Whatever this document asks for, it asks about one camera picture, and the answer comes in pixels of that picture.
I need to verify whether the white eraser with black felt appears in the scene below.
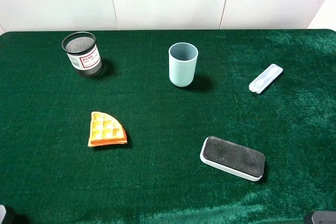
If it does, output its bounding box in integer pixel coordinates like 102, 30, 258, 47
199, 136, 266, 182

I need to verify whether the light blue plastic cup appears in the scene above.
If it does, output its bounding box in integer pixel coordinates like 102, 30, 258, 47
169, 42, 198, 88

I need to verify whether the orange toy waffle slice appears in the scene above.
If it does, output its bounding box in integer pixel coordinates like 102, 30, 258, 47
88, 111, 128, 147

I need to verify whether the translucent white plastic case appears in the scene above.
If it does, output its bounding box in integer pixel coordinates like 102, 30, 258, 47
249, 64, 283, 94

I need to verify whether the black mesh pen holder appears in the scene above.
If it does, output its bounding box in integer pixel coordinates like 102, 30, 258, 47
61, 31, 103, 78

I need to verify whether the green velvet table cloth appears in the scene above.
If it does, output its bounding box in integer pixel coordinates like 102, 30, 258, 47
1, 29, 335, 223

